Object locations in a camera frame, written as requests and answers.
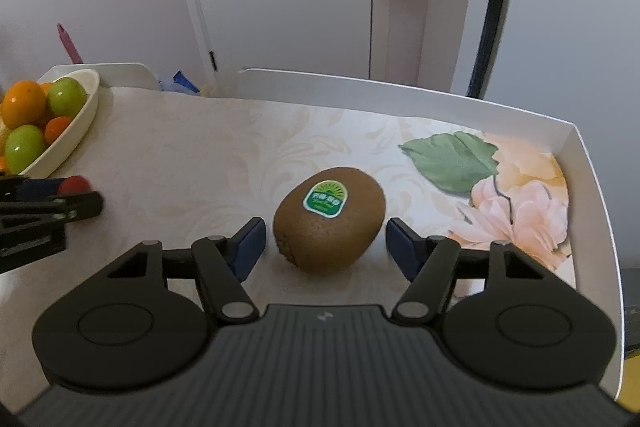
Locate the brown kiwi with sticker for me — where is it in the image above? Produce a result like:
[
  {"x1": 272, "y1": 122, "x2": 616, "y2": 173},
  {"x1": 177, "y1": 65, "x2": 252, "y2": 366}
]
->
[{"x1": 272, "y1": 166, "x2": 387, "y2": 275}]

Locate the white tray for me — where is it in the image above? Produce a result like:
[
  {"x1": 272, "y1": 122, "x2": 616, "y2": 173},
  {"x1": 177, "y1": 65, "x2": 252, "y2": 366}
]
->
[{"x1": 37, "y1": 63, "x2": 626, "y2": 418}]

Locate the black door edge strip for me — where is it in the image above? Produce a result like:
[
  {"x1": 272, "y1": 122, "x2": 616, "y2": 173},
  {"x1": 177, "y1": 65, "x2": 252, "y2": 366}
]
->
[{"x1": 467, "y1": 0, "x2": 516, "y2": 98}]

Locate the blue white packet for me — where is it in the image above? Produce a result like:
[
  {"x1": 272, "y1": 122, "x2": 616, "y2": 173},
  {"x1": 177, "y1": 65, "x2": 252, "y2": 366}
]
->
[{"x1": 159, "y1": 69, "x2": 213, "y2": 98}]

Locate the green apple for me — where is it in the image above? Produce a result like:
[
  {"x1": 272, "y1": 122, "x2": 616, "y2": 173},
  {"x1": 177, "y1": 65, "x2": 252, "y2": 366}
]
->
[
  {"x1": 4, "y1": 124, "x2": 47, "y2": 175},
  {"x1": 47, "y1": 77, "x2": 88, "y2": 118}
]

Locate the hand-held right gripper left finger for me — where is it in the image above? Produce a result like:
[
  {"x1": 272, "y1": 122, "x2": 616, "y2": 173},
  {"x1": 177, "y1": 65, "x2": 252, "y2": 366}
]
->
[{"x1": 102, "y1": 216, "x2": 266, "y2": 325}]

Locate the red cherry tomato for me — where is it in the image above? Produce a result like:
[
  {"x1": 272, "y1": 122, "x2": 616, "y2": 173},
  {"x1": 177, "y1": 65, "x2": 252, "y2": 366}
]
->
[{"x1": 59, "y1": 176, "x2": 92, "y2": 195}]

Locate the white sliding door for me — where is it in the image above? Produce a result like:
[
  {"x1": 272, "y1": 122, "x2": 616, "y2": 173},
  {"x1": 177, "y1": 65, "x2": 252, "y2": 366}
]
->
[{"x1": 520, "y1": 0, "x2": 640, "y2": 188}]

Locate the pink plastic object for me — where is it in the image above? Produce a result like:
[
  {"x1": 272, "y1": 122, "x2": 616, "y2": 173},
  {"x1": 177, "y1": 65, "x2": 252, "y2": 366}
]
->
[{"x1": 56, "y1": 23, "x2": 85, "y2": 65}]

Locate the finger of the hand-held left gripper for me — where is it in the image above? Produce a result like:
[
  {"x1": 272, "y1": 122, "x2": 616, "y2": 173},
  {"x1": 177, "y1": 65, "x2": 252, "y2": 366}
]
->
[
  {"x1": 0, "y1": 192, "x2": 104, "y2": 228},
  {"x1": 0, "y1": 174, "x2": 65, "y2": 202}
]

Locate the white oval bowl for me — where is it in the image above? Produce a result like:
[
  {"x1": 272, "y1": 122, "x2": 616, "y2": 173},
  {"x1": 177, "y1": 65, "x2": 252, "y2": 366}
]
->
[{"x1": 0, "y1": 68, "x2": 101, "y2": 180}]

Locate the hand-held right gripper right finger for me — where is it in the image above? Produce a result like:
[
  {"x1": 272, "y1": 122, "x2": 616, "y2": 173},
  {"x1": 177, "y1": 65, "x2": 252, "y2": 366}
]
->
[{"x1": 386, "y1": 217, "x2": 548, "y2": 325}]

